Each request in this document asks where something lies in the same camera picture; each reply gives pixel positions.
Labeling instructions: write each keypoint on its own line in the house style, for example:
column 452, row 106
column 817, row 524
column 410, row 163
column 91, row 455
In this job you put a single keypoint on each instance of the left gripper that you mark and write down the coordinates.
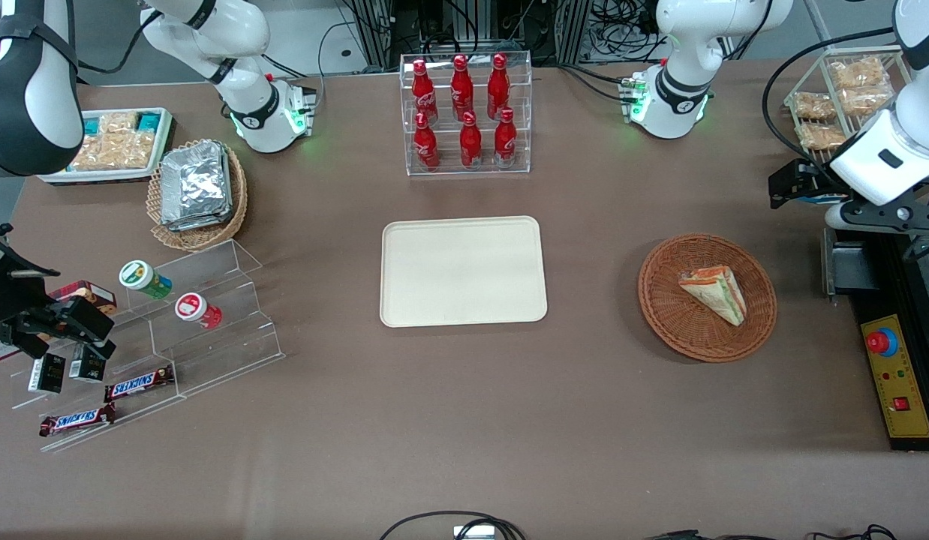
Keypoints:
column 804, row 181

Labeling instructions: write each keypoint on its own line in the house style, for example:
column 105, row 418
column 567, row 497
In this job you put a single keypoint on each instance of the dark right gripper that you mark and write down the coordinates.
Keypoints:
column 18, row 301

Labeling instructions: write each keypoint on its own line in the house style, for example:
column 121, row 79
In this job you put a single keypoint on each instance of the triangle sandwich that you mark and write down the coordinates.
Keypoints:
column 716, row 291

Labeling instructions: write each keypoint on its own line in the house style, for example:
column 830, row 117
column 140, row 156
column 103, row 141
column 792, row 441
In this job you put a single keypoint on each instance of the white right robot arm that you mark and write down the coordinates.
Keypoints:
column 247, row 37

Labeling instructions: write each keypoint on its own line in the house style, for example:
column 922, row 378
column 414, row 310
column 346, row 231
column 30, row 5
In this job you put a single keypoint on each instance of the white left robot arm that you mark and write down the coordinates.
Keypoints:
column 689, row 45

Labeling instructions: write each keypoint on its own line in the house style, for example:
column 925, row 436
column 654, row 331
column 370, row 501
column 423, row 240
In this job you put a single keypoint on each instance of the white snack tray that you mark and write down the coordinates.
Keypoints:
column 59, row 177

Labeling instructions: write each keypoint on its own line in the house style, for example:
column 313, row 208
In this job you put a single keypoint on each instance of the light tan wicker basket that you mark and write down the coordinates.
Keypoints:
column 198, row 236

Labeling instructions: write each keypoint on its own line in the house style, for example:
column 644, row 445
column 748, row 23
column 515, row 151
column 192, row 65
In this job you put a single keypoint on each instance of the brown round wicker basket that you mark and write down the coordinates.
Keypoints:
column 682, row 322

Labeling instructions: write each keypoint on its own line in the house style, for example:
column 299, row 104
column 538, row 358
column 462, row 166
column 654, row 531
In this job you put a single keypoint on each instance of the cream rectangular tray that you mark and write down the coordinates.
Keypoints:
column 463, row 271

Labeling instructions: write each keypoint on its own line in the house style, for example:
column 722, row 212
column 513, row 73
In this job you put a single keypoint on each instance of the dark red chocolate box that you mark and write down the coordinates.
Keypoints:
column 89, row 292

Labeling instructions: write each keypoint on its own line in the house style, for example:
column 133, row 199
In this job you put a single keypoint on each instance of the small black box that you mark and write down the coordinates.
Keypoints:
column 47, row 373
column 87, row 365

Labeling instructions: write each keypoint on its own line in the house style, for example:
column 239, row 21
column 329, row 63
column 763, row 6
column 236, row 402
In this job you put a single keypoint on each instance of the clear bag of snacks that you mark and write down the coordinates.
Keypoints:
column 813, row 105
column 866, row 101
column 821, row 136
column 858, row 72

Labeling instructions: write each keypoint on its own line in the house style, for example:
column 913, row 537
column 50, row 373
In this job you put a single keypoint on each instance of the snickers chocolate bar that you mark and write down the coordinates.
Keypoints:
column 138, row 384
column 76, row 421

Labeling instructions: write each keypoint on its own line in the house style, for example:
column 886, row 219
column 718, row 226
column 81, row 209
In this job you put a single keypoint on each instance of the green white round can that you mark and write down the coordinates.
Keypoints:
column 143, row 279

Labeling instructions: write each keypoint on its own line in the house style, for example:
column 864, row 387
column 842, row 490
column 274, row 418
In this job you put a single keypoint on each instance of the red white round can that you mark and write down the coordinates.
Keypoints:
column 196, row 310

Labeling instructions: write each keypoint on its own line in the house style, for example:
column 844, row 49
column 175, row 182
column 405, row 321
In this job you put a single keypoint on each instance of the clear acrylic stepped stand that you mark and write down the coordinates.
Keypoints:
column 224, row 352

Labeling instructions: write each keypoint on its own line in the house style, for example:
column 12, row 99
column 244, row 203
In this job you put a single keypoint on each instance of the red emergency stop button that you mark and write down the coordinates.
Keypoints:
column 879, row 342

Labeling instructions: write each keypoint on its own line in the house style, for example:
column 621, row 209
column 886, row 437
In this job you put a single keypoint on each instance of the clear bagged nut snacks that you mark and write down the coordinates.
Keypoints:
column 115, row 146

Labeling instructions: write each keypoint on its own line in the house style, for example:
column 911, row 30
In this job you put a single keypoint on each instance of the silver foil packet stack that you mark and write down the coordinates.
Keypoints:
column 196, row 184

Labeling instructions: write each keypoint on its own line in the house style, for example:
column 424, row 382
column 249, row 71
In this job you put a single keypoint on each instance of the teal snack packet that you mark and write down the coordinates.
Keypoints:
column 149, row 121
column 94, row 126

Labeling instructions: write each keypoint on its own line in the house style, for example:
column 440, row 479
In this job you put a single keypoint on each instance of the yellow control panel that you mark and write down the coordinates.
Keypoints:
column 903, row 382

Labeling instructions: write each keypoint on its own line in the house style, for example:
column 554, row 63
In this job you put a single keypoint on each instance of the black equipment base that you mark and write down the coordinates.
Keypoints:
column 911, row 442

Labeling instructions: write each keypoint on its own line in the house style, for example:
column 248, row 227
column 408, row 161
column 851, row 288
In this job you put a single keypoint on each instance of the red cola bottle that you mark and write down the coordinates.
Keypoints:
column 470, row 142
column 461, row 86
column 505, row 139
column 424, row 94
column 497, row 86
column 425, row 146

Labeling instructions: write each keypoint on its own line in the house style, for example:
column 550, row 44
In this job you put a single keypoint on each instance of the clear acrylic bottle rack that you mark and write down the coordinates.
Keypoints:
column 468, row 161

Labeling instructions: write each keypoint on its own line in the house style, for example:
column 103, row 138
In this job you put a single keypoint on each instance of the small silver device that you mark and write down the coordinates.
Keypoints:
column 473, row 532

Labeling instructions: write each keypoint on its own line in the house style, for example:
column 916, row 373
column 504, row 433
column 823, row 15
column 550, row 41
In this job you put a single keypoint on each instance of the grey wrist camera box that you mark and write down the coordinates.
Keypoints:
column 877, row 216

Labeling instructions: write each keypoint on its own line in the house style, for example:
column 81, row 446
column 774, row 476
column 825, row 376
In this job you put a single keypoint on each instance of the grey metal bracket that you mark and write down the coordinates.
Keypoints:
column 847, row 262

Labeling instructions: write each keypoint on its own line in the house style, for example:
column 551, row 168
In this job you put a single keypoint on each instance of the aluminium frame post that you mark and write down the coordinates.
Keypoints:
column 573, row 30
column 374, row 30

